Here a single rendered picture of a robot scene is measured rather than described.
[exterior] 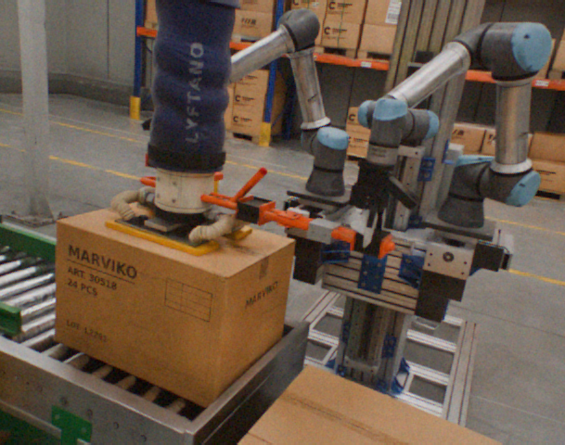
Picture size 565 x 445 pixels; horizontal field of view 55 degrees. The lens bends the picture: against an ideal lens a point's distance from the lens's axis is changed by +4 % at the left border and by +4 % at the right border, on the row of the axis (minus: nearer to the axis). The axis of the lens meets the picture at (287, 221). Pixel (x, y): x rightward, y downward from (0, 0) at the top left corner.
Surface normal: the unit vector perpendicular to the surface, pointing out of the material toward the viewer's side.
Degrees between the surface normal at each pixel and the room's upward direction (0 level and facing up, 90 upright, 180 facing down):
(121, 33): 90
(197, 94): 70
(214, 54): 77
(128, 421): 90
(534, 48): 83
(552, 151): 92
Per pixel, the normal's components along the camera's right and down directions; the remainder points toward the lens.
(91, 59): -0.39, 0.22
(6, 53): 0.91, 0.23
